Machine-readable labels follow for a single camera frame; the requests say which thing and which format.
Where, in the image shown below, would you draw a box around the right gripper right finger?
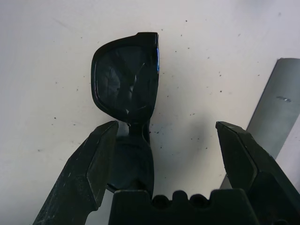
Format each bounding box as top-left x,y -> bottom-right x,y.
215,120 -> 300,225

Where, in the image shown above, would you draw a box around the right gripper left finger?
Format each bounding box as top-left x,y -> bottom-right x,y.
31,120 -> 119,225

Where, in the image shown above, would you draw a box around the grey glasses case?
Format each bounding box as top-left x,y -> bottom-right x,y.
219,57 -> 300,190

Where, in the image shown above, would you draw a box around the black sunglasses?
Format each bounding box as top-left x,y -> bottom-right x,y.
90,32 -> 161,192

